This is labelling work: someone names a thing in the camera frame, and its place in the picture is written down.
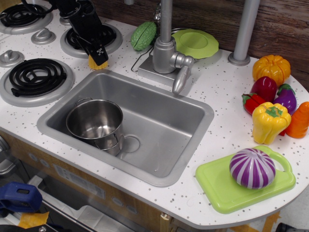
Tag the yellow toy corn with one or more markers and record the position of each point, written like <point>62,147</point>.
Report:
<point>93,64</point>

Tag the yellow toy bell pepper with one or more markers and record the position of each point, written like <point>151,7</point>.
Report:
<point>269,120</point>

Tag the dark red toy vegetable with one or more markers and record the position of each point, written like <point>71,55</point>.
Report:
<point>266,88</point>

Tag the front left stove burner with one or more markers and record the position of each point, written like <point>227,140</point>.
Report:
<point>36,82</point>

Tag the green toy plate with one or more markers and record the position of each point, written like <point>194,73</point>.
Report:
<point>195,43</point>

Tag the silver stove knob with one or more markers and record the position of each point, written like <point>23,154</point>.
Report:
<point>11,58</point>
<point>43,37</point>

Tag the purple striped toy onion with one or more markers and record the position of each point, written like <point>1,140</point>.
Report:
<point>252,168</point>

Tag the red toy chili pepper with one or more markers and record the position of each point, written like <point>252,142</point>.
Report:
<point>251,102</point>

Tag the lower silver stove knob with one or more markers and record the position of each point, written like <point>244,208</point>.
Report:
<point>11,58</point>

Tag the stove burner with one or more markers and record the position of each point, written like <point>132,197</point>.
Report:
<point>18,19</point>
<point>112,39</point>
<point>36,82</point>

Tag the back left stove burner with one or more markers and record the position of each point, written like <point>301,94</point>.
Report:
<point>18,19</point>

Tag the back right stove burner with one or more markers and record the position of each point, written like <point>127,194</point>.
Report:
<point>112,39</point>

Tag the grey support pole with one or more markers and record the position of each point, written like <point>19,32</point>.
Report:
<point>240,55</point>

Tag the purple toy eggplant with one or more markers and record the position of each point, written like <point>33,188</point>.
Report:
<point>286,97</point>

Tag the orange toy carrot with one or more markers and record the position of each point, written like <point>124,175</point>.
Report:
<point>300,122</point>

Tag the upper silver stove knob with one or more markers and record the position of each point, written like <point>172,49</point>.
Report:
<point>43,37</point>

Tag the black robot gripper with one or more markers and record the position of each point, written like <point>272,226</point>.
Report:
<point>86,24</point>

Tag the toy oven door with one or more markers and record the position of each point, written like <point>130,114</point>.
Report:
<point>92,204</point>

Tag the blue clamp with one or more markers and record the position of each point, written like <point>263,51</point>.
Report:
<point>19,197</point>

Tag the silver toy faucet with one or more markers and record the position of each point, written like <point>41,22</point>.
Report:
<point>166,62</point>

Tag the stainless steel pot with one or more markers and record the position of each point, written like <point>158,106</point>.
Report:
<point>98,123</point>

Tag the green toy cutting board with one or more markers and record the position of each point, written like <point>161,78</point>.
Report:
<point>227,196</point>

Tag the orange toy pumpkin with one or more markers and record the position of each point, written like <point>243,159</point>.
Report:
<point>273,66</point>

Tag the grey toy sink basin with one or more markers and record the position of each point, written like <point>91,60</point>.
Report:
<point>162,131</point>

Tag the green toy bitter gourd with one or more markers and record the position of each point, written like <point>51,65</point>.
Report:
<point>143,35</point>

